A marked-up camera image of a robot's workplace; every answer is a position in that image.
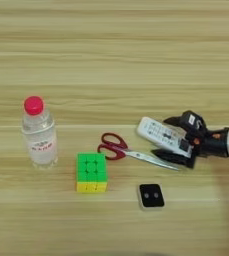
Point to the white remote control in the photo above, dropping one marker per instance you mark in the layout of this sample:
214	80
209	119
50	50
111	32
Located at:
162	135

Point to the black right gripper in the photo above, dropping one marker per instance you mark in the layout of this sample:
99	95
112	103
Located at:
211	145

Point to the green yellow Rubik's cube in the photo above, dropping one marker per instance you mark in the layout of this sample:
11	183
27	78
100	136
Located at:
92	171

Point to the clear water bottle red cap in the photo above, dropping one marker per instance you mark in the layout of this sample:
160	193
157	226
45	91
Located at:
39	136

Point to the small black square device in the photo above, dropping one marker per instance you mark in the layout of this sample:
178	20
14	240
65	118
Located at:
151	196

